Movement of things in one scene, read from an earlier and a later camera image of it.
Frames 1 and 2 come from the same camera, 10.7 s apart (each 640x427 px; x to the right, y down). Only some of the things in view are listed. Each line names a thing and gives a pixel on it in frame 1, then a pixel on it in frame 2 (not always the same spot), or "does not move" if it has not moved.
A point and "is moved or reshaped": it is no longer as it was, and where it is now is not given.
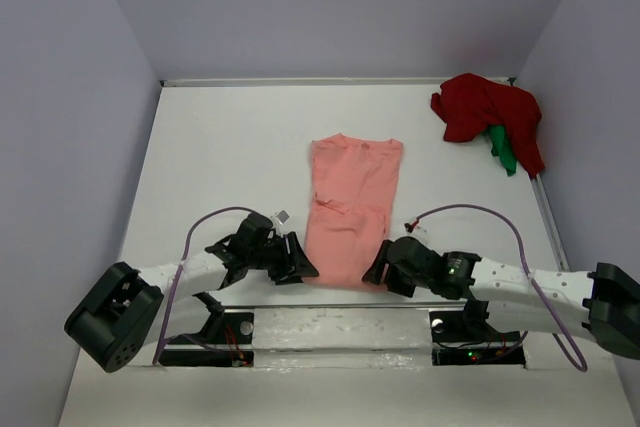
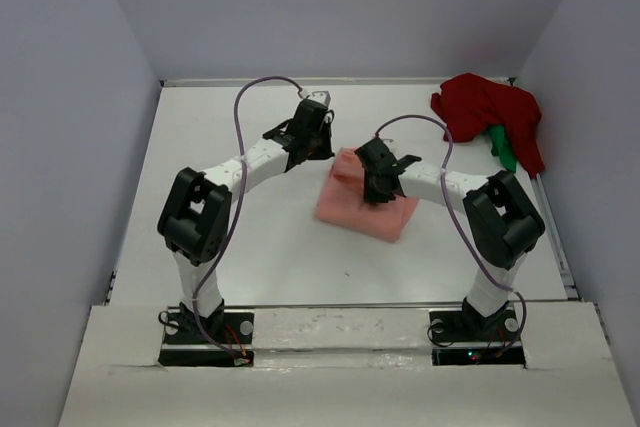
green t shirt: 502,148 does not move
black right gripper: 375,271 -> 371,195
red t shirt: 470,103 does not move
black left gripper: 284,273 -> 325,153
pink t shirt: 351,196 is moved or reshaped
